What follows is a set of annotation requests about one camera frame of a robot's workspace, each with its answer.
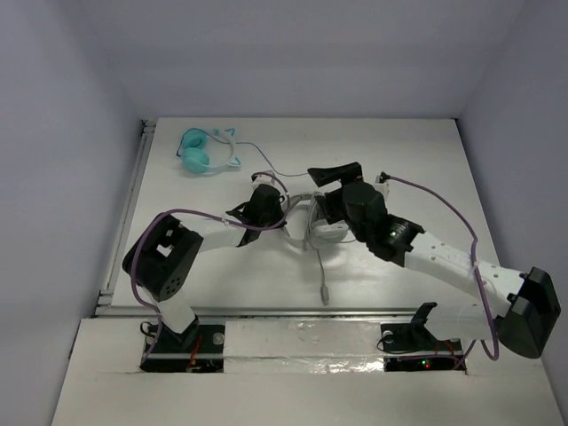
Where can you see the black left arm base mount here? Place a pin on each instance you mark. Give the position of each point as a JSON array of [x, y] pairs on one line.
[[199, 350]]

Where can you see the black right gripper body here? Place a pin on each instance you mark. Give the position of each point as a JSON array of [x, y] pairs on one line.
[[335, 210]]

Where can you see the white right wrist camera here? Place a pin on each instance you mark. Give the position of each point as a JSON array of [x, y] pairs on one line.
[[382, 184]]

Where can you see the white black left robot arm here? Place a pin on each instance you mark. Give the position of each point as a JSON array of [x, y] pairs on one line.
[[160, 260]]

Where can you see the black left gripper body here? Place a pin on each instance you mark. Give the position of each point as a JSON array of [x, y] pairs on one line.
[[275, 206]]

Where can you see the teal cat-ear headphones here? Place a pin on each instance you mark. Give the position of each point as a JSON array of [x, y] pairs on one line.
[[191, 151]]

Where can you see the aluminium rail at table front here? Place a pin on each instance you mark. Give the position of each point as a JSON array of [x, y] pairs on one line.
[[250, 312]]

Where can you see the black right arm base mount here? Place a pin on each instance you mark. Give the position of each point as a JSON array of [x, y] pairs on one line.
[[410, 347]]

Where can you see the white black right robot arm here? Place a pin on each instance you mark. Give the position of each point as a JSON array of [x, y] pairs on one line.
[[520, 309]]

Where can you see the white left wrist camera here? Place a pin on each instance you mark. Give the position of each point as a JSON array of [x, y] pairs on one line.
[[263, 178]]

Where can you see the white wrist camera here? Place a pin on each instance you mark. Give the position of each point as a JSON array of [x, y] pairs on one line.
[[263, 178], [382, 184]]

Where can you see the white over-ear headphones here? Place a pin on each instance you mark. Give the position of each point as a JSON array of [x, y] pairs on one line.
[[318, 233]]

